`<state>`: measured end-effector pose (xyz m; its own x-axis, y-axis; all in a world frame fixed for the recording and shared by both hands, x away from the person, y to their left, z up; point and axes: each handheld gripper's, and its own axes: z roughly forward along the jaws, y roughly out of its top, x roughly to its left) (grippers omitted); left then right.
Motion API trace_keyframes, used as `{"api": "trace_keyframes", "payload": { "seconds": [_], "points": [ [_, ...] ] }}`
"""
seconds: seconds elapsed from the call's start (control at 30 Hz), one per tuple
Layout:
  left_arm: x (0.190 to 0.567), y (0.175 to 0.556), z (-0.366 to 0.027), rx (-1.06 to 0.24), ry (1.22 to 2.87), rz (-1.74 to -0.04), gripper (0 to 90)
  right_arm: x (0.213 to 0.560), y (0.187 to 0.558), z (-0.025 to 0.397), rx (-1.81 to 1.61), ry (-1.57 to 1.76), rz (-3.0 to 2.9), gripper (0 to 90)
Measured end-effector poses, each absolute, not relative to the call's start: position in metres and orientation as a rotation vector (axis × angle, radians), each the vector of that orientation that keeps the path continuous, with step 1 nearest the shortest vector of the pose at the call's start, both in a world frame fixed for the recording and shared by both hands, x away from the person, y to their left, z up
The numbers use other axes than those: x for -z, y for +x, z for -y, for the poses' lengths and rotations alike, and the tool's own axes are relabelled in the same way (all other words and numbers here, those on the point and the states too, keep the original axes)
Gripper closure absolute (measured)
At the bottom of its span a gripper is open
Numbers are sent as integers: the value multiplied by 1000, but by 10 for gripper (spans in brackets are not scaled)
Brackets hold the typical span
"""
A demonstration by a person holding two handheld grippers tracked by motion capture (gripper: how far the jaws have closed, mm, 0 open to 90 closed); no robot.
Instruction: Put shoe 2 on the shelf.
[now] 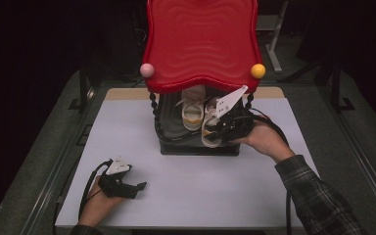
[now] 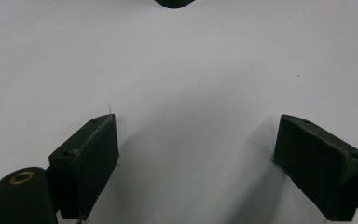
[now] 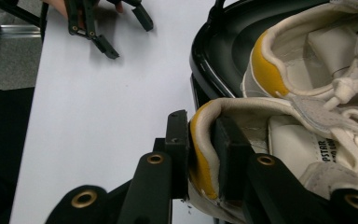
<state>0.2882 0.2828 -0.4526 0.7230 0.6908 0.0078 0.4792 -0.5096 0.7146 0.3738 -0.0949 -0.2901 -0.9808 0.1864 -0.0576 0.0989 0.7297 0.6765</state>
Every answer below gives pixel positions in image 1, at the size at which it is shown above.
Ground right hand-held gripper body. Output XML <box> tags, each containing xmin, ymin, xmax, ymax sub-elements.
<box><xmin>214</xmin><ymin>84</ymin><xmax>257</xmax><ymax>143</ymax></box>

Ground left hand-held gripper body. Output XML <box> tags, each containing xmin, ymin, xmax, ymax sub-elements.
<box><xmin>97</xmin><ymin>156</ymin><xmax>139</xmax><ymax>200</ymax></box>

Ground white and grey sneaker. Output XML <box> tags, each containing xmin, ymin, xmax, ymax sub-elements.
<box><xmin>175</xmin><ymin>84</ymin><xmax>212</xmax><ymax>132</ymax></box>
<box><xmin>200</xmin><ymin>96</ymin><xmax>225</xmax><ymax>149</ymax></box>

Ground red and black shoe rack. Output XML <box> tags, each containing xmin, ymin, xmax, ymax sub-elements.
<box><xmin>140</xmin><ymin>0</ymin><xmax>267</xmax><ymax>157</ymax></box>

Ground person's left hand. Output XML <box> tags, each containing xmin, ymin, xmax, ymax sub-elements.
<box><xmin>77</xmin><ymin>177</ymin><xmax>127</xmax><ymax>228</ymax></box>

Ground person's right hand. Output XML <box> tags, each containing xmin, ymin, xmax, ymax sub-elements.
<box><xmin>230</xmin><ymin>114</ymin><xmax>297</xmax><ymax>165</ymax></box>

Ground black metal stand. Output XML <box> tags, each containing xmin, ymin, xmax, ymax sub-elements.
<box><xmin>68</xmin><ymin>61</ymin><xmax>96</xmax><ymax>115</ymax></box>
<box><xmin>330</xmin><ymin>61</ymin><xmax>357</xmax><ymax>115</ymax></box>

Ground white metal stand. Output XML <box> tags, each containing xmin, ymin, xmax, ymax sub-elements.
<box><xmin>256</xmin><ymin>0</ymin><xmax>290</xmax><ymax>74</ymax></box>

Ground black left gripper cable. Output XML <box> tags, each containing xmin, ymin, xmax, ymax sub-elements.
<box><xmin>77</xmin><ymin>159</ymin><xmax>115</xmax><ymax>220</ymax></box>

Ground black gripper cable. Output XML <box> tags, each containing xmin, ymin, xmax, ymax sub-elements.
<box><xmin>247</xmin><ymin>107</ymin><xmax>294</xmax><ymax>235</ymax></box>
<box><xmin>77</xmin><ymin>159</ymin><xmax>115</xmax><ymax>220</ymax></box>

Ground grey metal rail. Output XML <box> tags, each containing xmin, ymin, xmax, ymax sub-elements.
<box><xmin>316</xmin><ymin>85</ymin><xmax>376</xmax><ymax>216</ymax></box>
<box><xmin>19</xmin><ymin>86</ymin><xmax>104</xmax><ymax>235</ymax></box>

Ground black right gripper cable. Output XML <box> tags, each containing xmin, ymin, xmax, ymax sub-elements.
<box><xmin>247</xmin><ymin>107</ymin><xmax>294</xmax><ymax>235</ymax></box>

